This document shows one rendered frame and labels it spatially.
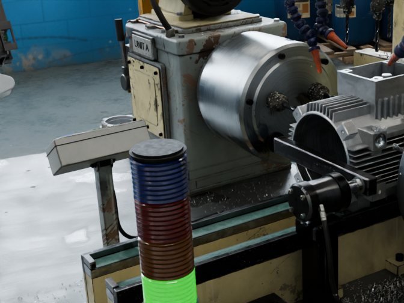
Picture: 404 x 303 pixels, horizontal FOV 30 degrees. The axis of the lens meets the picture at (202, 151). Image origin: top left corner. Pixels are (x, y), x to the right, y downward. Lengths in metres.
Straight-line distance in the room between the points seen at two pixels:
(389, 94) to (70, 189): 0.84
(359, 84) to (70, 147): 0.50
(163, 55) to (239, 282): 0.66
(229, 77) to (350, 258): 0.43
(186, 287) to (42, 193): 1.03
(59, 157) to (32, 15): 5.41
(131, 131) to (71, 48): 5.44
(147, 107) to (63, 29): 4.95
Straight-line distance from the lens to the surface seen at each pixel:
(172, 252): 0.80
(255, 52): 1.50
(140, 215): 0.80
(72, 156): 1.29
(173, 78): 1.67
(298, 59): 1.50
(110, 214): 1.37
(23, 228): 1.66
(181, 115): 1.66
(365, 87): 1.31
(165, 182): 0.77
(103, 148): 1.30
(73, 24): 6.72
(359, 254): 1.35
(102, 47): 6.79
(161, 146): 0.79
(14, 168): 2.02
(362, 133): 1.26
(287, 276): 1.26
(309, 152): 1.29
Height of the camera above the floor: 1.48
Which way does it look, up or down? 20 degrees down
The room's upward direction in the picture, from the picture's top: 4 degrees counter-clockwise
